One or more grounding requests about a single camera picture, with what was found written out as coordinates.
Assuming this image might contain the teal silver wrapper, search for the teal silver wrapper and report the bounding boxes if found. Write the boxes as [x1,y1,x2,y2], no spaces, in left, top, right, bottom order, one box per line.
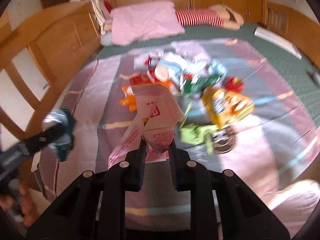
[42,108,76,162]

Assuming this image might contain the green paper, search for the green paper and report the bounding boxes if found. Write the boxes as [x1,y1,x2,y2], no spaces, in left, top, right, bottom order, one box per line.
[179,124,218,155]

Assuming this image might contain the pink white paper bag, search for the pink white paper bag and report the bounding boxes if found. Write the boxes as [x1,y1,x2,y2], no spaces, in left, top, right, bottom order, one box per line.
[108,85,184,168]

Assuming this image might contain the orange snack wrapper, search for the orange snack wrapper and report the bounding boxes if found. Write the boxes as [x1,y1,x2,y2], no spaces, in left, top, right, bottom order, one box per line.
[119,81,174,112]

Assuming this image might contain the yellow snack bag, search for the yellow snack bag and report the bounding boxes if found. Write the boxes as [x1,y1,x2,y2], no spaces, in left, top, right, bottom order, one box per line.
[201,87,254,130]

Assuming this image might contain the green wafer bag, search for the green wafer bag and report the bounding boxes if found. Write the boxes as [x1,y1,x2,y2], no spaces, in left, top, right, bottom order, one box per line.
[182,74,224,94]

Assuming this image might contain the paper cup blue stripes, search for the paper cup blue stripes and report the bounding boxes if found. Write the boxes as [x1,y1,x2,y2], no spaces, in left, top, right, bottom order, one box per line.
[154,60,182,83]

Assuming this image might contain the white red plastic wrapper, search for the white red plastic wrapper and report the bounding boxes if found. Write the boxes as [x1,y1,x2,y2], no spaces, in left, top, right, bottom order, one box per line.
[133,49,164,72]

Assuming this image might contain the person's left hand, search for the person's left hand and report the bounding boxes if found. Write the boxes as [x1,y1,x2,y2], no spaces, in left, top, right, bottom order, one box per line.
[1,183,39,228]

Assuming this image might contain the round tape roll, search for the round tape roll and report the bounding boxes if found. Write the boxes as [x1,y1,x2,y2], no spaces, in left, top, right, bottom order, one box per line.
[212,125,238,154]

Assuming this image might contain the plaid pink grey bedsheet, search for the plaid pink grey bedsheet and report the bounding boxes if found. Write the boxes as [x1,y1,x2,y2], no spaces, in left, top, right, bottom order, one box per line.
[39,38,319,235]

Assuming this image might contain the red cigarette box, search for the red cigarette box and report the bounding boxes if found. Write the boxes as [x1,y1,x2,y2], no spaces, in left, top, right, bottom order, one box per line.
[129,70,158,85]

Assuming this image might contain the small red wrapper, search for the small red wrapper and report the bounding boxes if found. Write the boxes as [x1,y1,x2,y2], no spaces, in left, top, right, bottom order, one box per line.
[223,76,245,93]

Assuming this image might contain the white blue wrapper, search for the white blue wrapper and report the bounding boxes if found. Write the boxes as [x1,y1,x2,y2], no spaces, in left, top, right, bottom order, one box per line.
[192,59,227,78]

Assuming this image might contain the grey blue cushion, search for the grey blue cushion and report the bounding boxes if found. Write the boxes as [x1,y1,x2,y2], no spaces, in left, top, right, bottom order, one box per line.
[100,31,114,47]

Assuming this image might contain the pink pillow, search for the pink pillow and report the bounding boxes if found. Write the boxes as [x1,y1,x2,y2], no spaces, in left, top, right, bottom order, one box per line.
[111,1,185,46]

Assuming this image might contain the green bed mat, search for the green bed mat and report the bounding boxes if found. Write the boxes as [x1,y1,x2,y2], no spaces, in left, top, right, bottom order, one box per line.
[97,23,320,128]

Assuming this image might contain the striped plush doll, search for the striped plush doll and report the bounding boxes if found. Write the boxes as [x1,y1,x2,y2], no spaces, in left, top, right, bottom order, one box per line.
[176,4,245,30]

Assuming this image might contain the white flat board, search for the white flat board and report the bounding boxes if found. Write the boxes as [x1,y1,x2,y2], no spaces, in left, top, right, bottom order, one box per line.
[254,27,302,60]

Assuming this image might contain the wooden bed headboard rail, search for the wooden bed headboard rail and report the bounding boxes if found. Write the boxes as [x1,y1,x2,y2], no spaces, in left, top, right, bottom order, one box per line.
[1,1,100,149]

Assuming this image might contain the wooden footboard rail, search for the wooden footboard rail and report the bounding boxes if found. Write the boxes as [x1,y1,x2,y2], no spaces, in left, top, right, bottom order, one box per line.
[266,3,320,67]

